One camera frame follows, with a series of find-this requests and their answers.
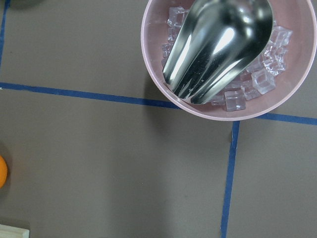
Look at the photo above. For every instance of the clear ice cube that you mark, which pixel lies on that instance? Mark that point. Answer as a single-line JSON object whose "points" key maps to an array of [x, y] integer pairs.
{"points": [[263, 81], [235, 101]]}

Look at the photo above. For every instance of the pink bowl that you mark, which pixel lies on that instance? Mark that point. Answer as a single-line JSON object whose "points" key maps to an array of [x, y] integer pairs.
{"points": [[296, 15]]}

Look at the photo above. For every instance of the metal ice scoop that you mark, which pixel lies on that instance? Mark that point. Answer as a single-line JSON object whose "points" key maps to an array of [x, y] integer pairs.
{"points": [[217, 41]]}

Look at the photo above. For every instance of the orange fruit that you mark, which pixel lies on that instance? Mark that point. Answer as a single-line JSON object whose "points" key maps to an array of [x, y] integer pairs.
{"points": [[3, 171]]}

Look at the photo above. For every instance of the wooden cutting board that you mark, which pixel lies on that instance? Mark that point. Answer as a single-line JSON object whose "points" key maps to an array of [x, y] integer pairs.
{"points": [[13, 232]]}

